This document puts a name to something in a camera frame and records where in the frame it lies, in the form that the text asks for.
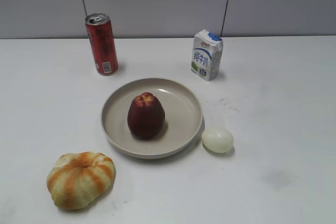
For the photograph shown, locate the white blue milk carton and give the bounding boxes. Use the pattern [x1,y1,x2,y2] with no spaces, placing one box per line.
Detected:
[191,29,224,81]

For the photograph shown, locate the beige round plate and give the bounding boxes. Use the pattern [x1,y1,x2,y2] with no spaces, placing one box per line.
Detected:
[101,78,203,159]

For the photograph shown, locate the red soda can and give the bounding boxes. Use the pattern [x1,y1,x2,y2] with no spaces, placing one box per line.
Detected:
[85,13,119,76]

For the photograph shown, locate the dark red apple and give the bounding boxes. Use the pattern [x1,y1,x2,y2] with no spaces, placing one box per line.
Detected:
[127,92,165,139]

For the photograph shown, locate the orange striped pumpkin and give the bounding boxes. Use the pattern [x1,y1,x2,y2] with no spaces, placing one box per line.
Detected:
[46,152,116,210]

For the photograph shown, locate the white egg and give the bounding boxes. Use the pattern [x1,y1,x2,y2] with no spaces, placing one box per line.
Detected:
[202,128,234,153]

